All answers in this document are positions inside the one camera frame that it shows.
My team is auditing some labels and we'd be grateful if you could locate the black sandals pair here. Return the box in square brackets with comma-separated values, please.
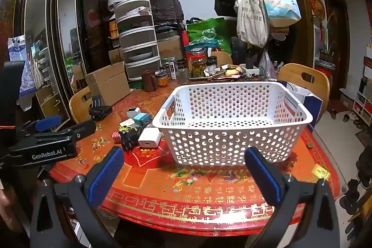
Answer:
[340, 175, 369, 215]

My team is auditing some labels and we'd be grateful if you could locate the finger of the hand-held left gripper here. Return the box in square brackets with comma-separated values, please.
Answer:
[68, 119, 97, 140]
[16, 115, 63, 137]

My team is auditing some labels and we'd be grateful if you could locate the white power strip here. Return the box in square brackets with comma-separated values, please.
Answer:
[242, 66, 262, 76]

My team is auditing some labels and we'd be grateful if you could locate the red printed tablecloth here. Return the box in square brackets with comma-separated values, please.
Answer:
[48, 78, 340, 232]

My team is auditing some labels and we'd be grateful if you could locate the glass pickle jar red lid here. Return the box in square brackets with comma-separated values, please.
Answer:
[188, 47, 208, 78]

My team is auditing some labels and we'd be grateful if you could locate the teal plug charger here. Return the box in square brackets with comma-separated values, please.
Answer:
[134, 113, 153, 126]

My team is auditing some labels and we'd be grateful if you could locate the black adapter with cable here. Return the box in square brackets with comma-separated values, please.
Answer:
[120, 129, 143, 151]

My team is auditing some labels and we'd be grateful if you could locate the person's left hand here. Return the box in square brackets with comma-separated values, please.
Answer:
[0, 182, 21, 240]

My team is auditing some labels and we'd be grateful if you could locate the beige canvas tote bag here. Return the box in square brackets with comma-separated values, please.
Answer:
[234, 0, 269, 48]

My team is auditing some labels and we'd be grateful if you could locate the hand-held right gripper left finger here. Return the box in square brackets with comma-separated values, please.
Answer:
[30, 146, 125, 248]

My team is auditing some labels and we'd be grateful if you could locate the brown ceramic mug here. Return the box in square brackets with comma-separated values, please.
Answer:
[141, 69, 159, 92]

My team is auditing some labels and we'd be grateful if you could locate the glass jar with dark label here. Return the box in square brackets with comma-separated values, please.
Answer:
[167, 58, 178, 79]

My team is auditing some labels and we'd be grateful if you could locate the black plastic-wrapped bundle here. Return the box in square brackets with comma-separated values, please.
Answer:
[144, 0, 185, 25]

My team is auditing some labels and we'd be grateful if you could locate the illustrated blue tote bag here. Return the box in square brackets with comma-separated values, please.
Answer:
[257, 0, 302, 28]

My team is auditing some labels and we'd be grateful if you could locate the black clamp holder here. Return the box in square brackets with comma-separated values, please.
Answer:
[88, 95, 112, 121]

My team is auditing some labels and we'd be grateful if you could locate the dark wooden mirrored wardrobe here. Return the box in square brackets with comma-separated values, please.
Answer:
[0, 0, 117, 126]

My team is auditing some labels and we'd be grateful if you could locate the white stacked drawer unit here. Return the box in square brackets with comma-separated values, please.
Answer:
[114, 0, 162, 83]

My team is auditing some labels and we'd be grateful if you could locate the potted plant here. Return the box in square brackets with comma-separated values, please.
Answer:
[320, 14, 338, 63]

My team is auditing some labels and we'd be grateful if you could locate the blue and white paper bag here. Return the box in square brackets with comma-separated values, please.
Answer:
[277, 81, 323, 132]

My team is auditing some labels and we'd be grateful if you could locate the blue printed hanging bag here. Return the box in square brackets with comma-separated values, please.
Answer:
[8, 36, 38, 99]

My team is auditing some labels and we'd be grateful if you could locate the large white cube charger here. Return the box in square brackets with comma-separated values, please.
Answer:
[138, 128, 162, 149]

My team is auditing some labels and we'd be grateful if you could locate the brown cardboard box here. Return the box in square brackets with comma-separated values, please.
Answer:
[157, 35, 183, 60]

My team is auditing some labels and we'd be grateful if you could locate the open cardboard box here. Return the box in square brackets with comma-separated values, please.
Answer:
[84, 61, 131, 106]

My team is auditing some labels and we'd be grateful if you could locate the white charger with grey face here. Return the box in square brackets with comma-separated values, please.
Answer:
[126, 108, 142, 120]

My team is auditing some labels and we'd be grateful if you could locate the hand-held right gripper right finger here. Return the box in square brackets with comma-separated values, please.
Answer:
[246, 146, 340, 248]

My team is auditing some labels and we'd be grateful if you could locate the round red wall ornament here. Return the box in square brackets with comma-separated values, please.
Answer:
[309, 0, 324, 17]

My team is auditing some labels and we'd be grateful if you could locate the white perforated plastic basket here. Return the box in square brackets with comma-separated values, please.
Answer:
[152, 81, 313, 166]

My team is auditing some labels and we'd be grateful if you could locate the clear plastic bag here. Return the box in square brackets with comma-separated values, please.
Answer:
[259, 50, 276, 80]

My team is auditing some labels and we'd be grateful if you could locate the wooden chair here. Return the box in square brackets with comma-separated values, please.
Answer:
[69, 86, 93, 124]
[208, 51, 233, 66]
[277, 63, 330, 121]

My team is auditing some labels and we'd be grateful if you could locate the yellow card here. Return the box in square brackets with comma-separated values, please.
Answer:
[311, 165, 331, 181]

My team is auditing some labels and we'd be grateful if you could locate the green shopping bag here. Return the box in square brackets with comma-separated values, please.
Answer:
[186, 17, 233, 55]

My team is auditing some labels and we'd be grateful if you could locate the white storage shelf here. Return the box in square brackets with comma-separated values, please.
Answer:
[352, 47, 372, 123]

